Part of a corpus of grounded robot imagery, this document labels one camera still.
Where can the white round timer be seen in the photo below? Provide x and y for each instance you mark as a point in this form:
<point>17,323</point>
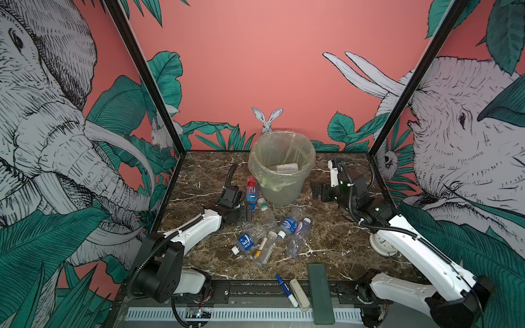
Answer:
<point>382,246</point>

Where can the white slotted cable duct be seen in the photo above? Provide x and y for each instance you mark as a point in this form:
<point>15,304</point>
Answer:
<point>226,314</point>

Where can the clear bottle pink blue label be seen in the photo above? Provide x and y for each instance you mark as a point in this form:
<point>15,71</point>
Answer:
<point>299,238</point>

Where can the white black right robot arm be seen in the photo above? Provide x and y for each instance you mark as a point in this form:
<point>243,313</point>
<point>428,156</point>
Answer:
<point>453,297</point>

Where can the blue white marker pen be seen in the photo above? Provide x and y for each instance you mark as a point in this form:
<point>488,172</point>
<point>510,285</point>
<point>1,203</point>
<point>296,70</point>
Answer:
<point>287,291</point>

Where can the black left frame post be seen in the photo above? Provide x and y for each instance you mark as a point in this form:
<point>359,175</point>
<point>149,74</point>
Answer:
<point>117,14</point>

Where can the dark green flat block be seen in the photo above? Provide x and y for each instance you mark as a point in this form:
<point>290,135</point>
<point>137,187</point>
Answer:
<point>323,312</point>

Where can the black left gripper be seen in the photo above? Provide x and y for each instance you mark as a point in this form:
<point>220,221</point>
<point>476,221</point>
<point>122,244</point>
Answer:
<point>244,215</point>

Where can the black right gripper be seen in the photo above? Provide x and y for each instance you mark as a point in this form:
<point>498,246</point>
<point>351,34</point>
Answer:
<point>318,190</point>

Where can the clear bottle green cap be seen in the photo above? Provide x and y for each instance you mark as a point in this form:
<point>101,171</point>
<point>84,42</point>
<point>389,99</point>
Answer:
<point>267,218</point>

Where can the black frame post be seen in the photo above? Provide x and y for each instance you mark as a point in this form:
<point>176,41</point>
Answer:
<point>117,14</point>
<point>445,27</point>

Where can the small bottle blue label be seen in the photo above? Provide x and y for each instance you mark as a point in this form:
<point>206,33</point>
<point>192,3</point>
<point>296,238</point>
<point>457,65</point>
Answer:
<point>245,242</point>

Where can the Fiji bottle red blue label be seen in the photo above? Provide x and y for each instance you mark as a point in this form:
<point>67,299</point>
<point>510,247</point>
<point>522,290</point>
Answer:
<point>251,192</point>

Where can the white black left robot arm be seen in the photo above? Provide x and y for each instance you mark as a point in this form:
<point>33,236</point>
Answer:
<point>157,271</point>

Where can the clear bottle yellow inside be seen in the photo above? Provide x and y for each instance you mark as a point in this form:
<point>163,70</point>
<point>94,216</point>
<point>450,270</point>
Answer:
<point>265,250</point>

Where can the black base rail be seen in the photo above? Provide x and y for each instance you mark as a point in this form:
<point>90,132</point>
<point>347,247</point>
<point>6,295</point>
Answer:
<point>358,293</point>

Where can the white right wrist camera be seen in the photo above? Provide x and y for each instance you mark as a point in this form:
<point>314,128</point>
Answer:
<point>333,166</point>

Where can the white bottle yellow logo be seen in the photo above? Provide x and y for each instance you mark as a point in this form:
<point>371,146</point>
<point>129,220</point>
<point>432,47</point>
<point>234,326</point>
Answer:
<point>287,168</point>

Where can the black right frame post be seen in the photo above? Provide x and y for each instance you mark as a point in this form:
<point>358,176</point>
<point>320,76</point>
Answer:
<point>445,27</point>

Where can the grey bin with green liner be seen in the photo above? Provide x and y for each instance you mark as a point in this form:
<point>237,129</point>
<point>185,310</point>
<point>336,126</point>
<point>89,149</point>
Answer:
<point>281,161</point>

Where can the white eraser bar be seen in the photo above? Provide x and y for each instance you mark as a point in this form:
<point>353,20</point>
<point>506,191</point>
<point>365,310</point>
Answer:
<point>300,295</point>

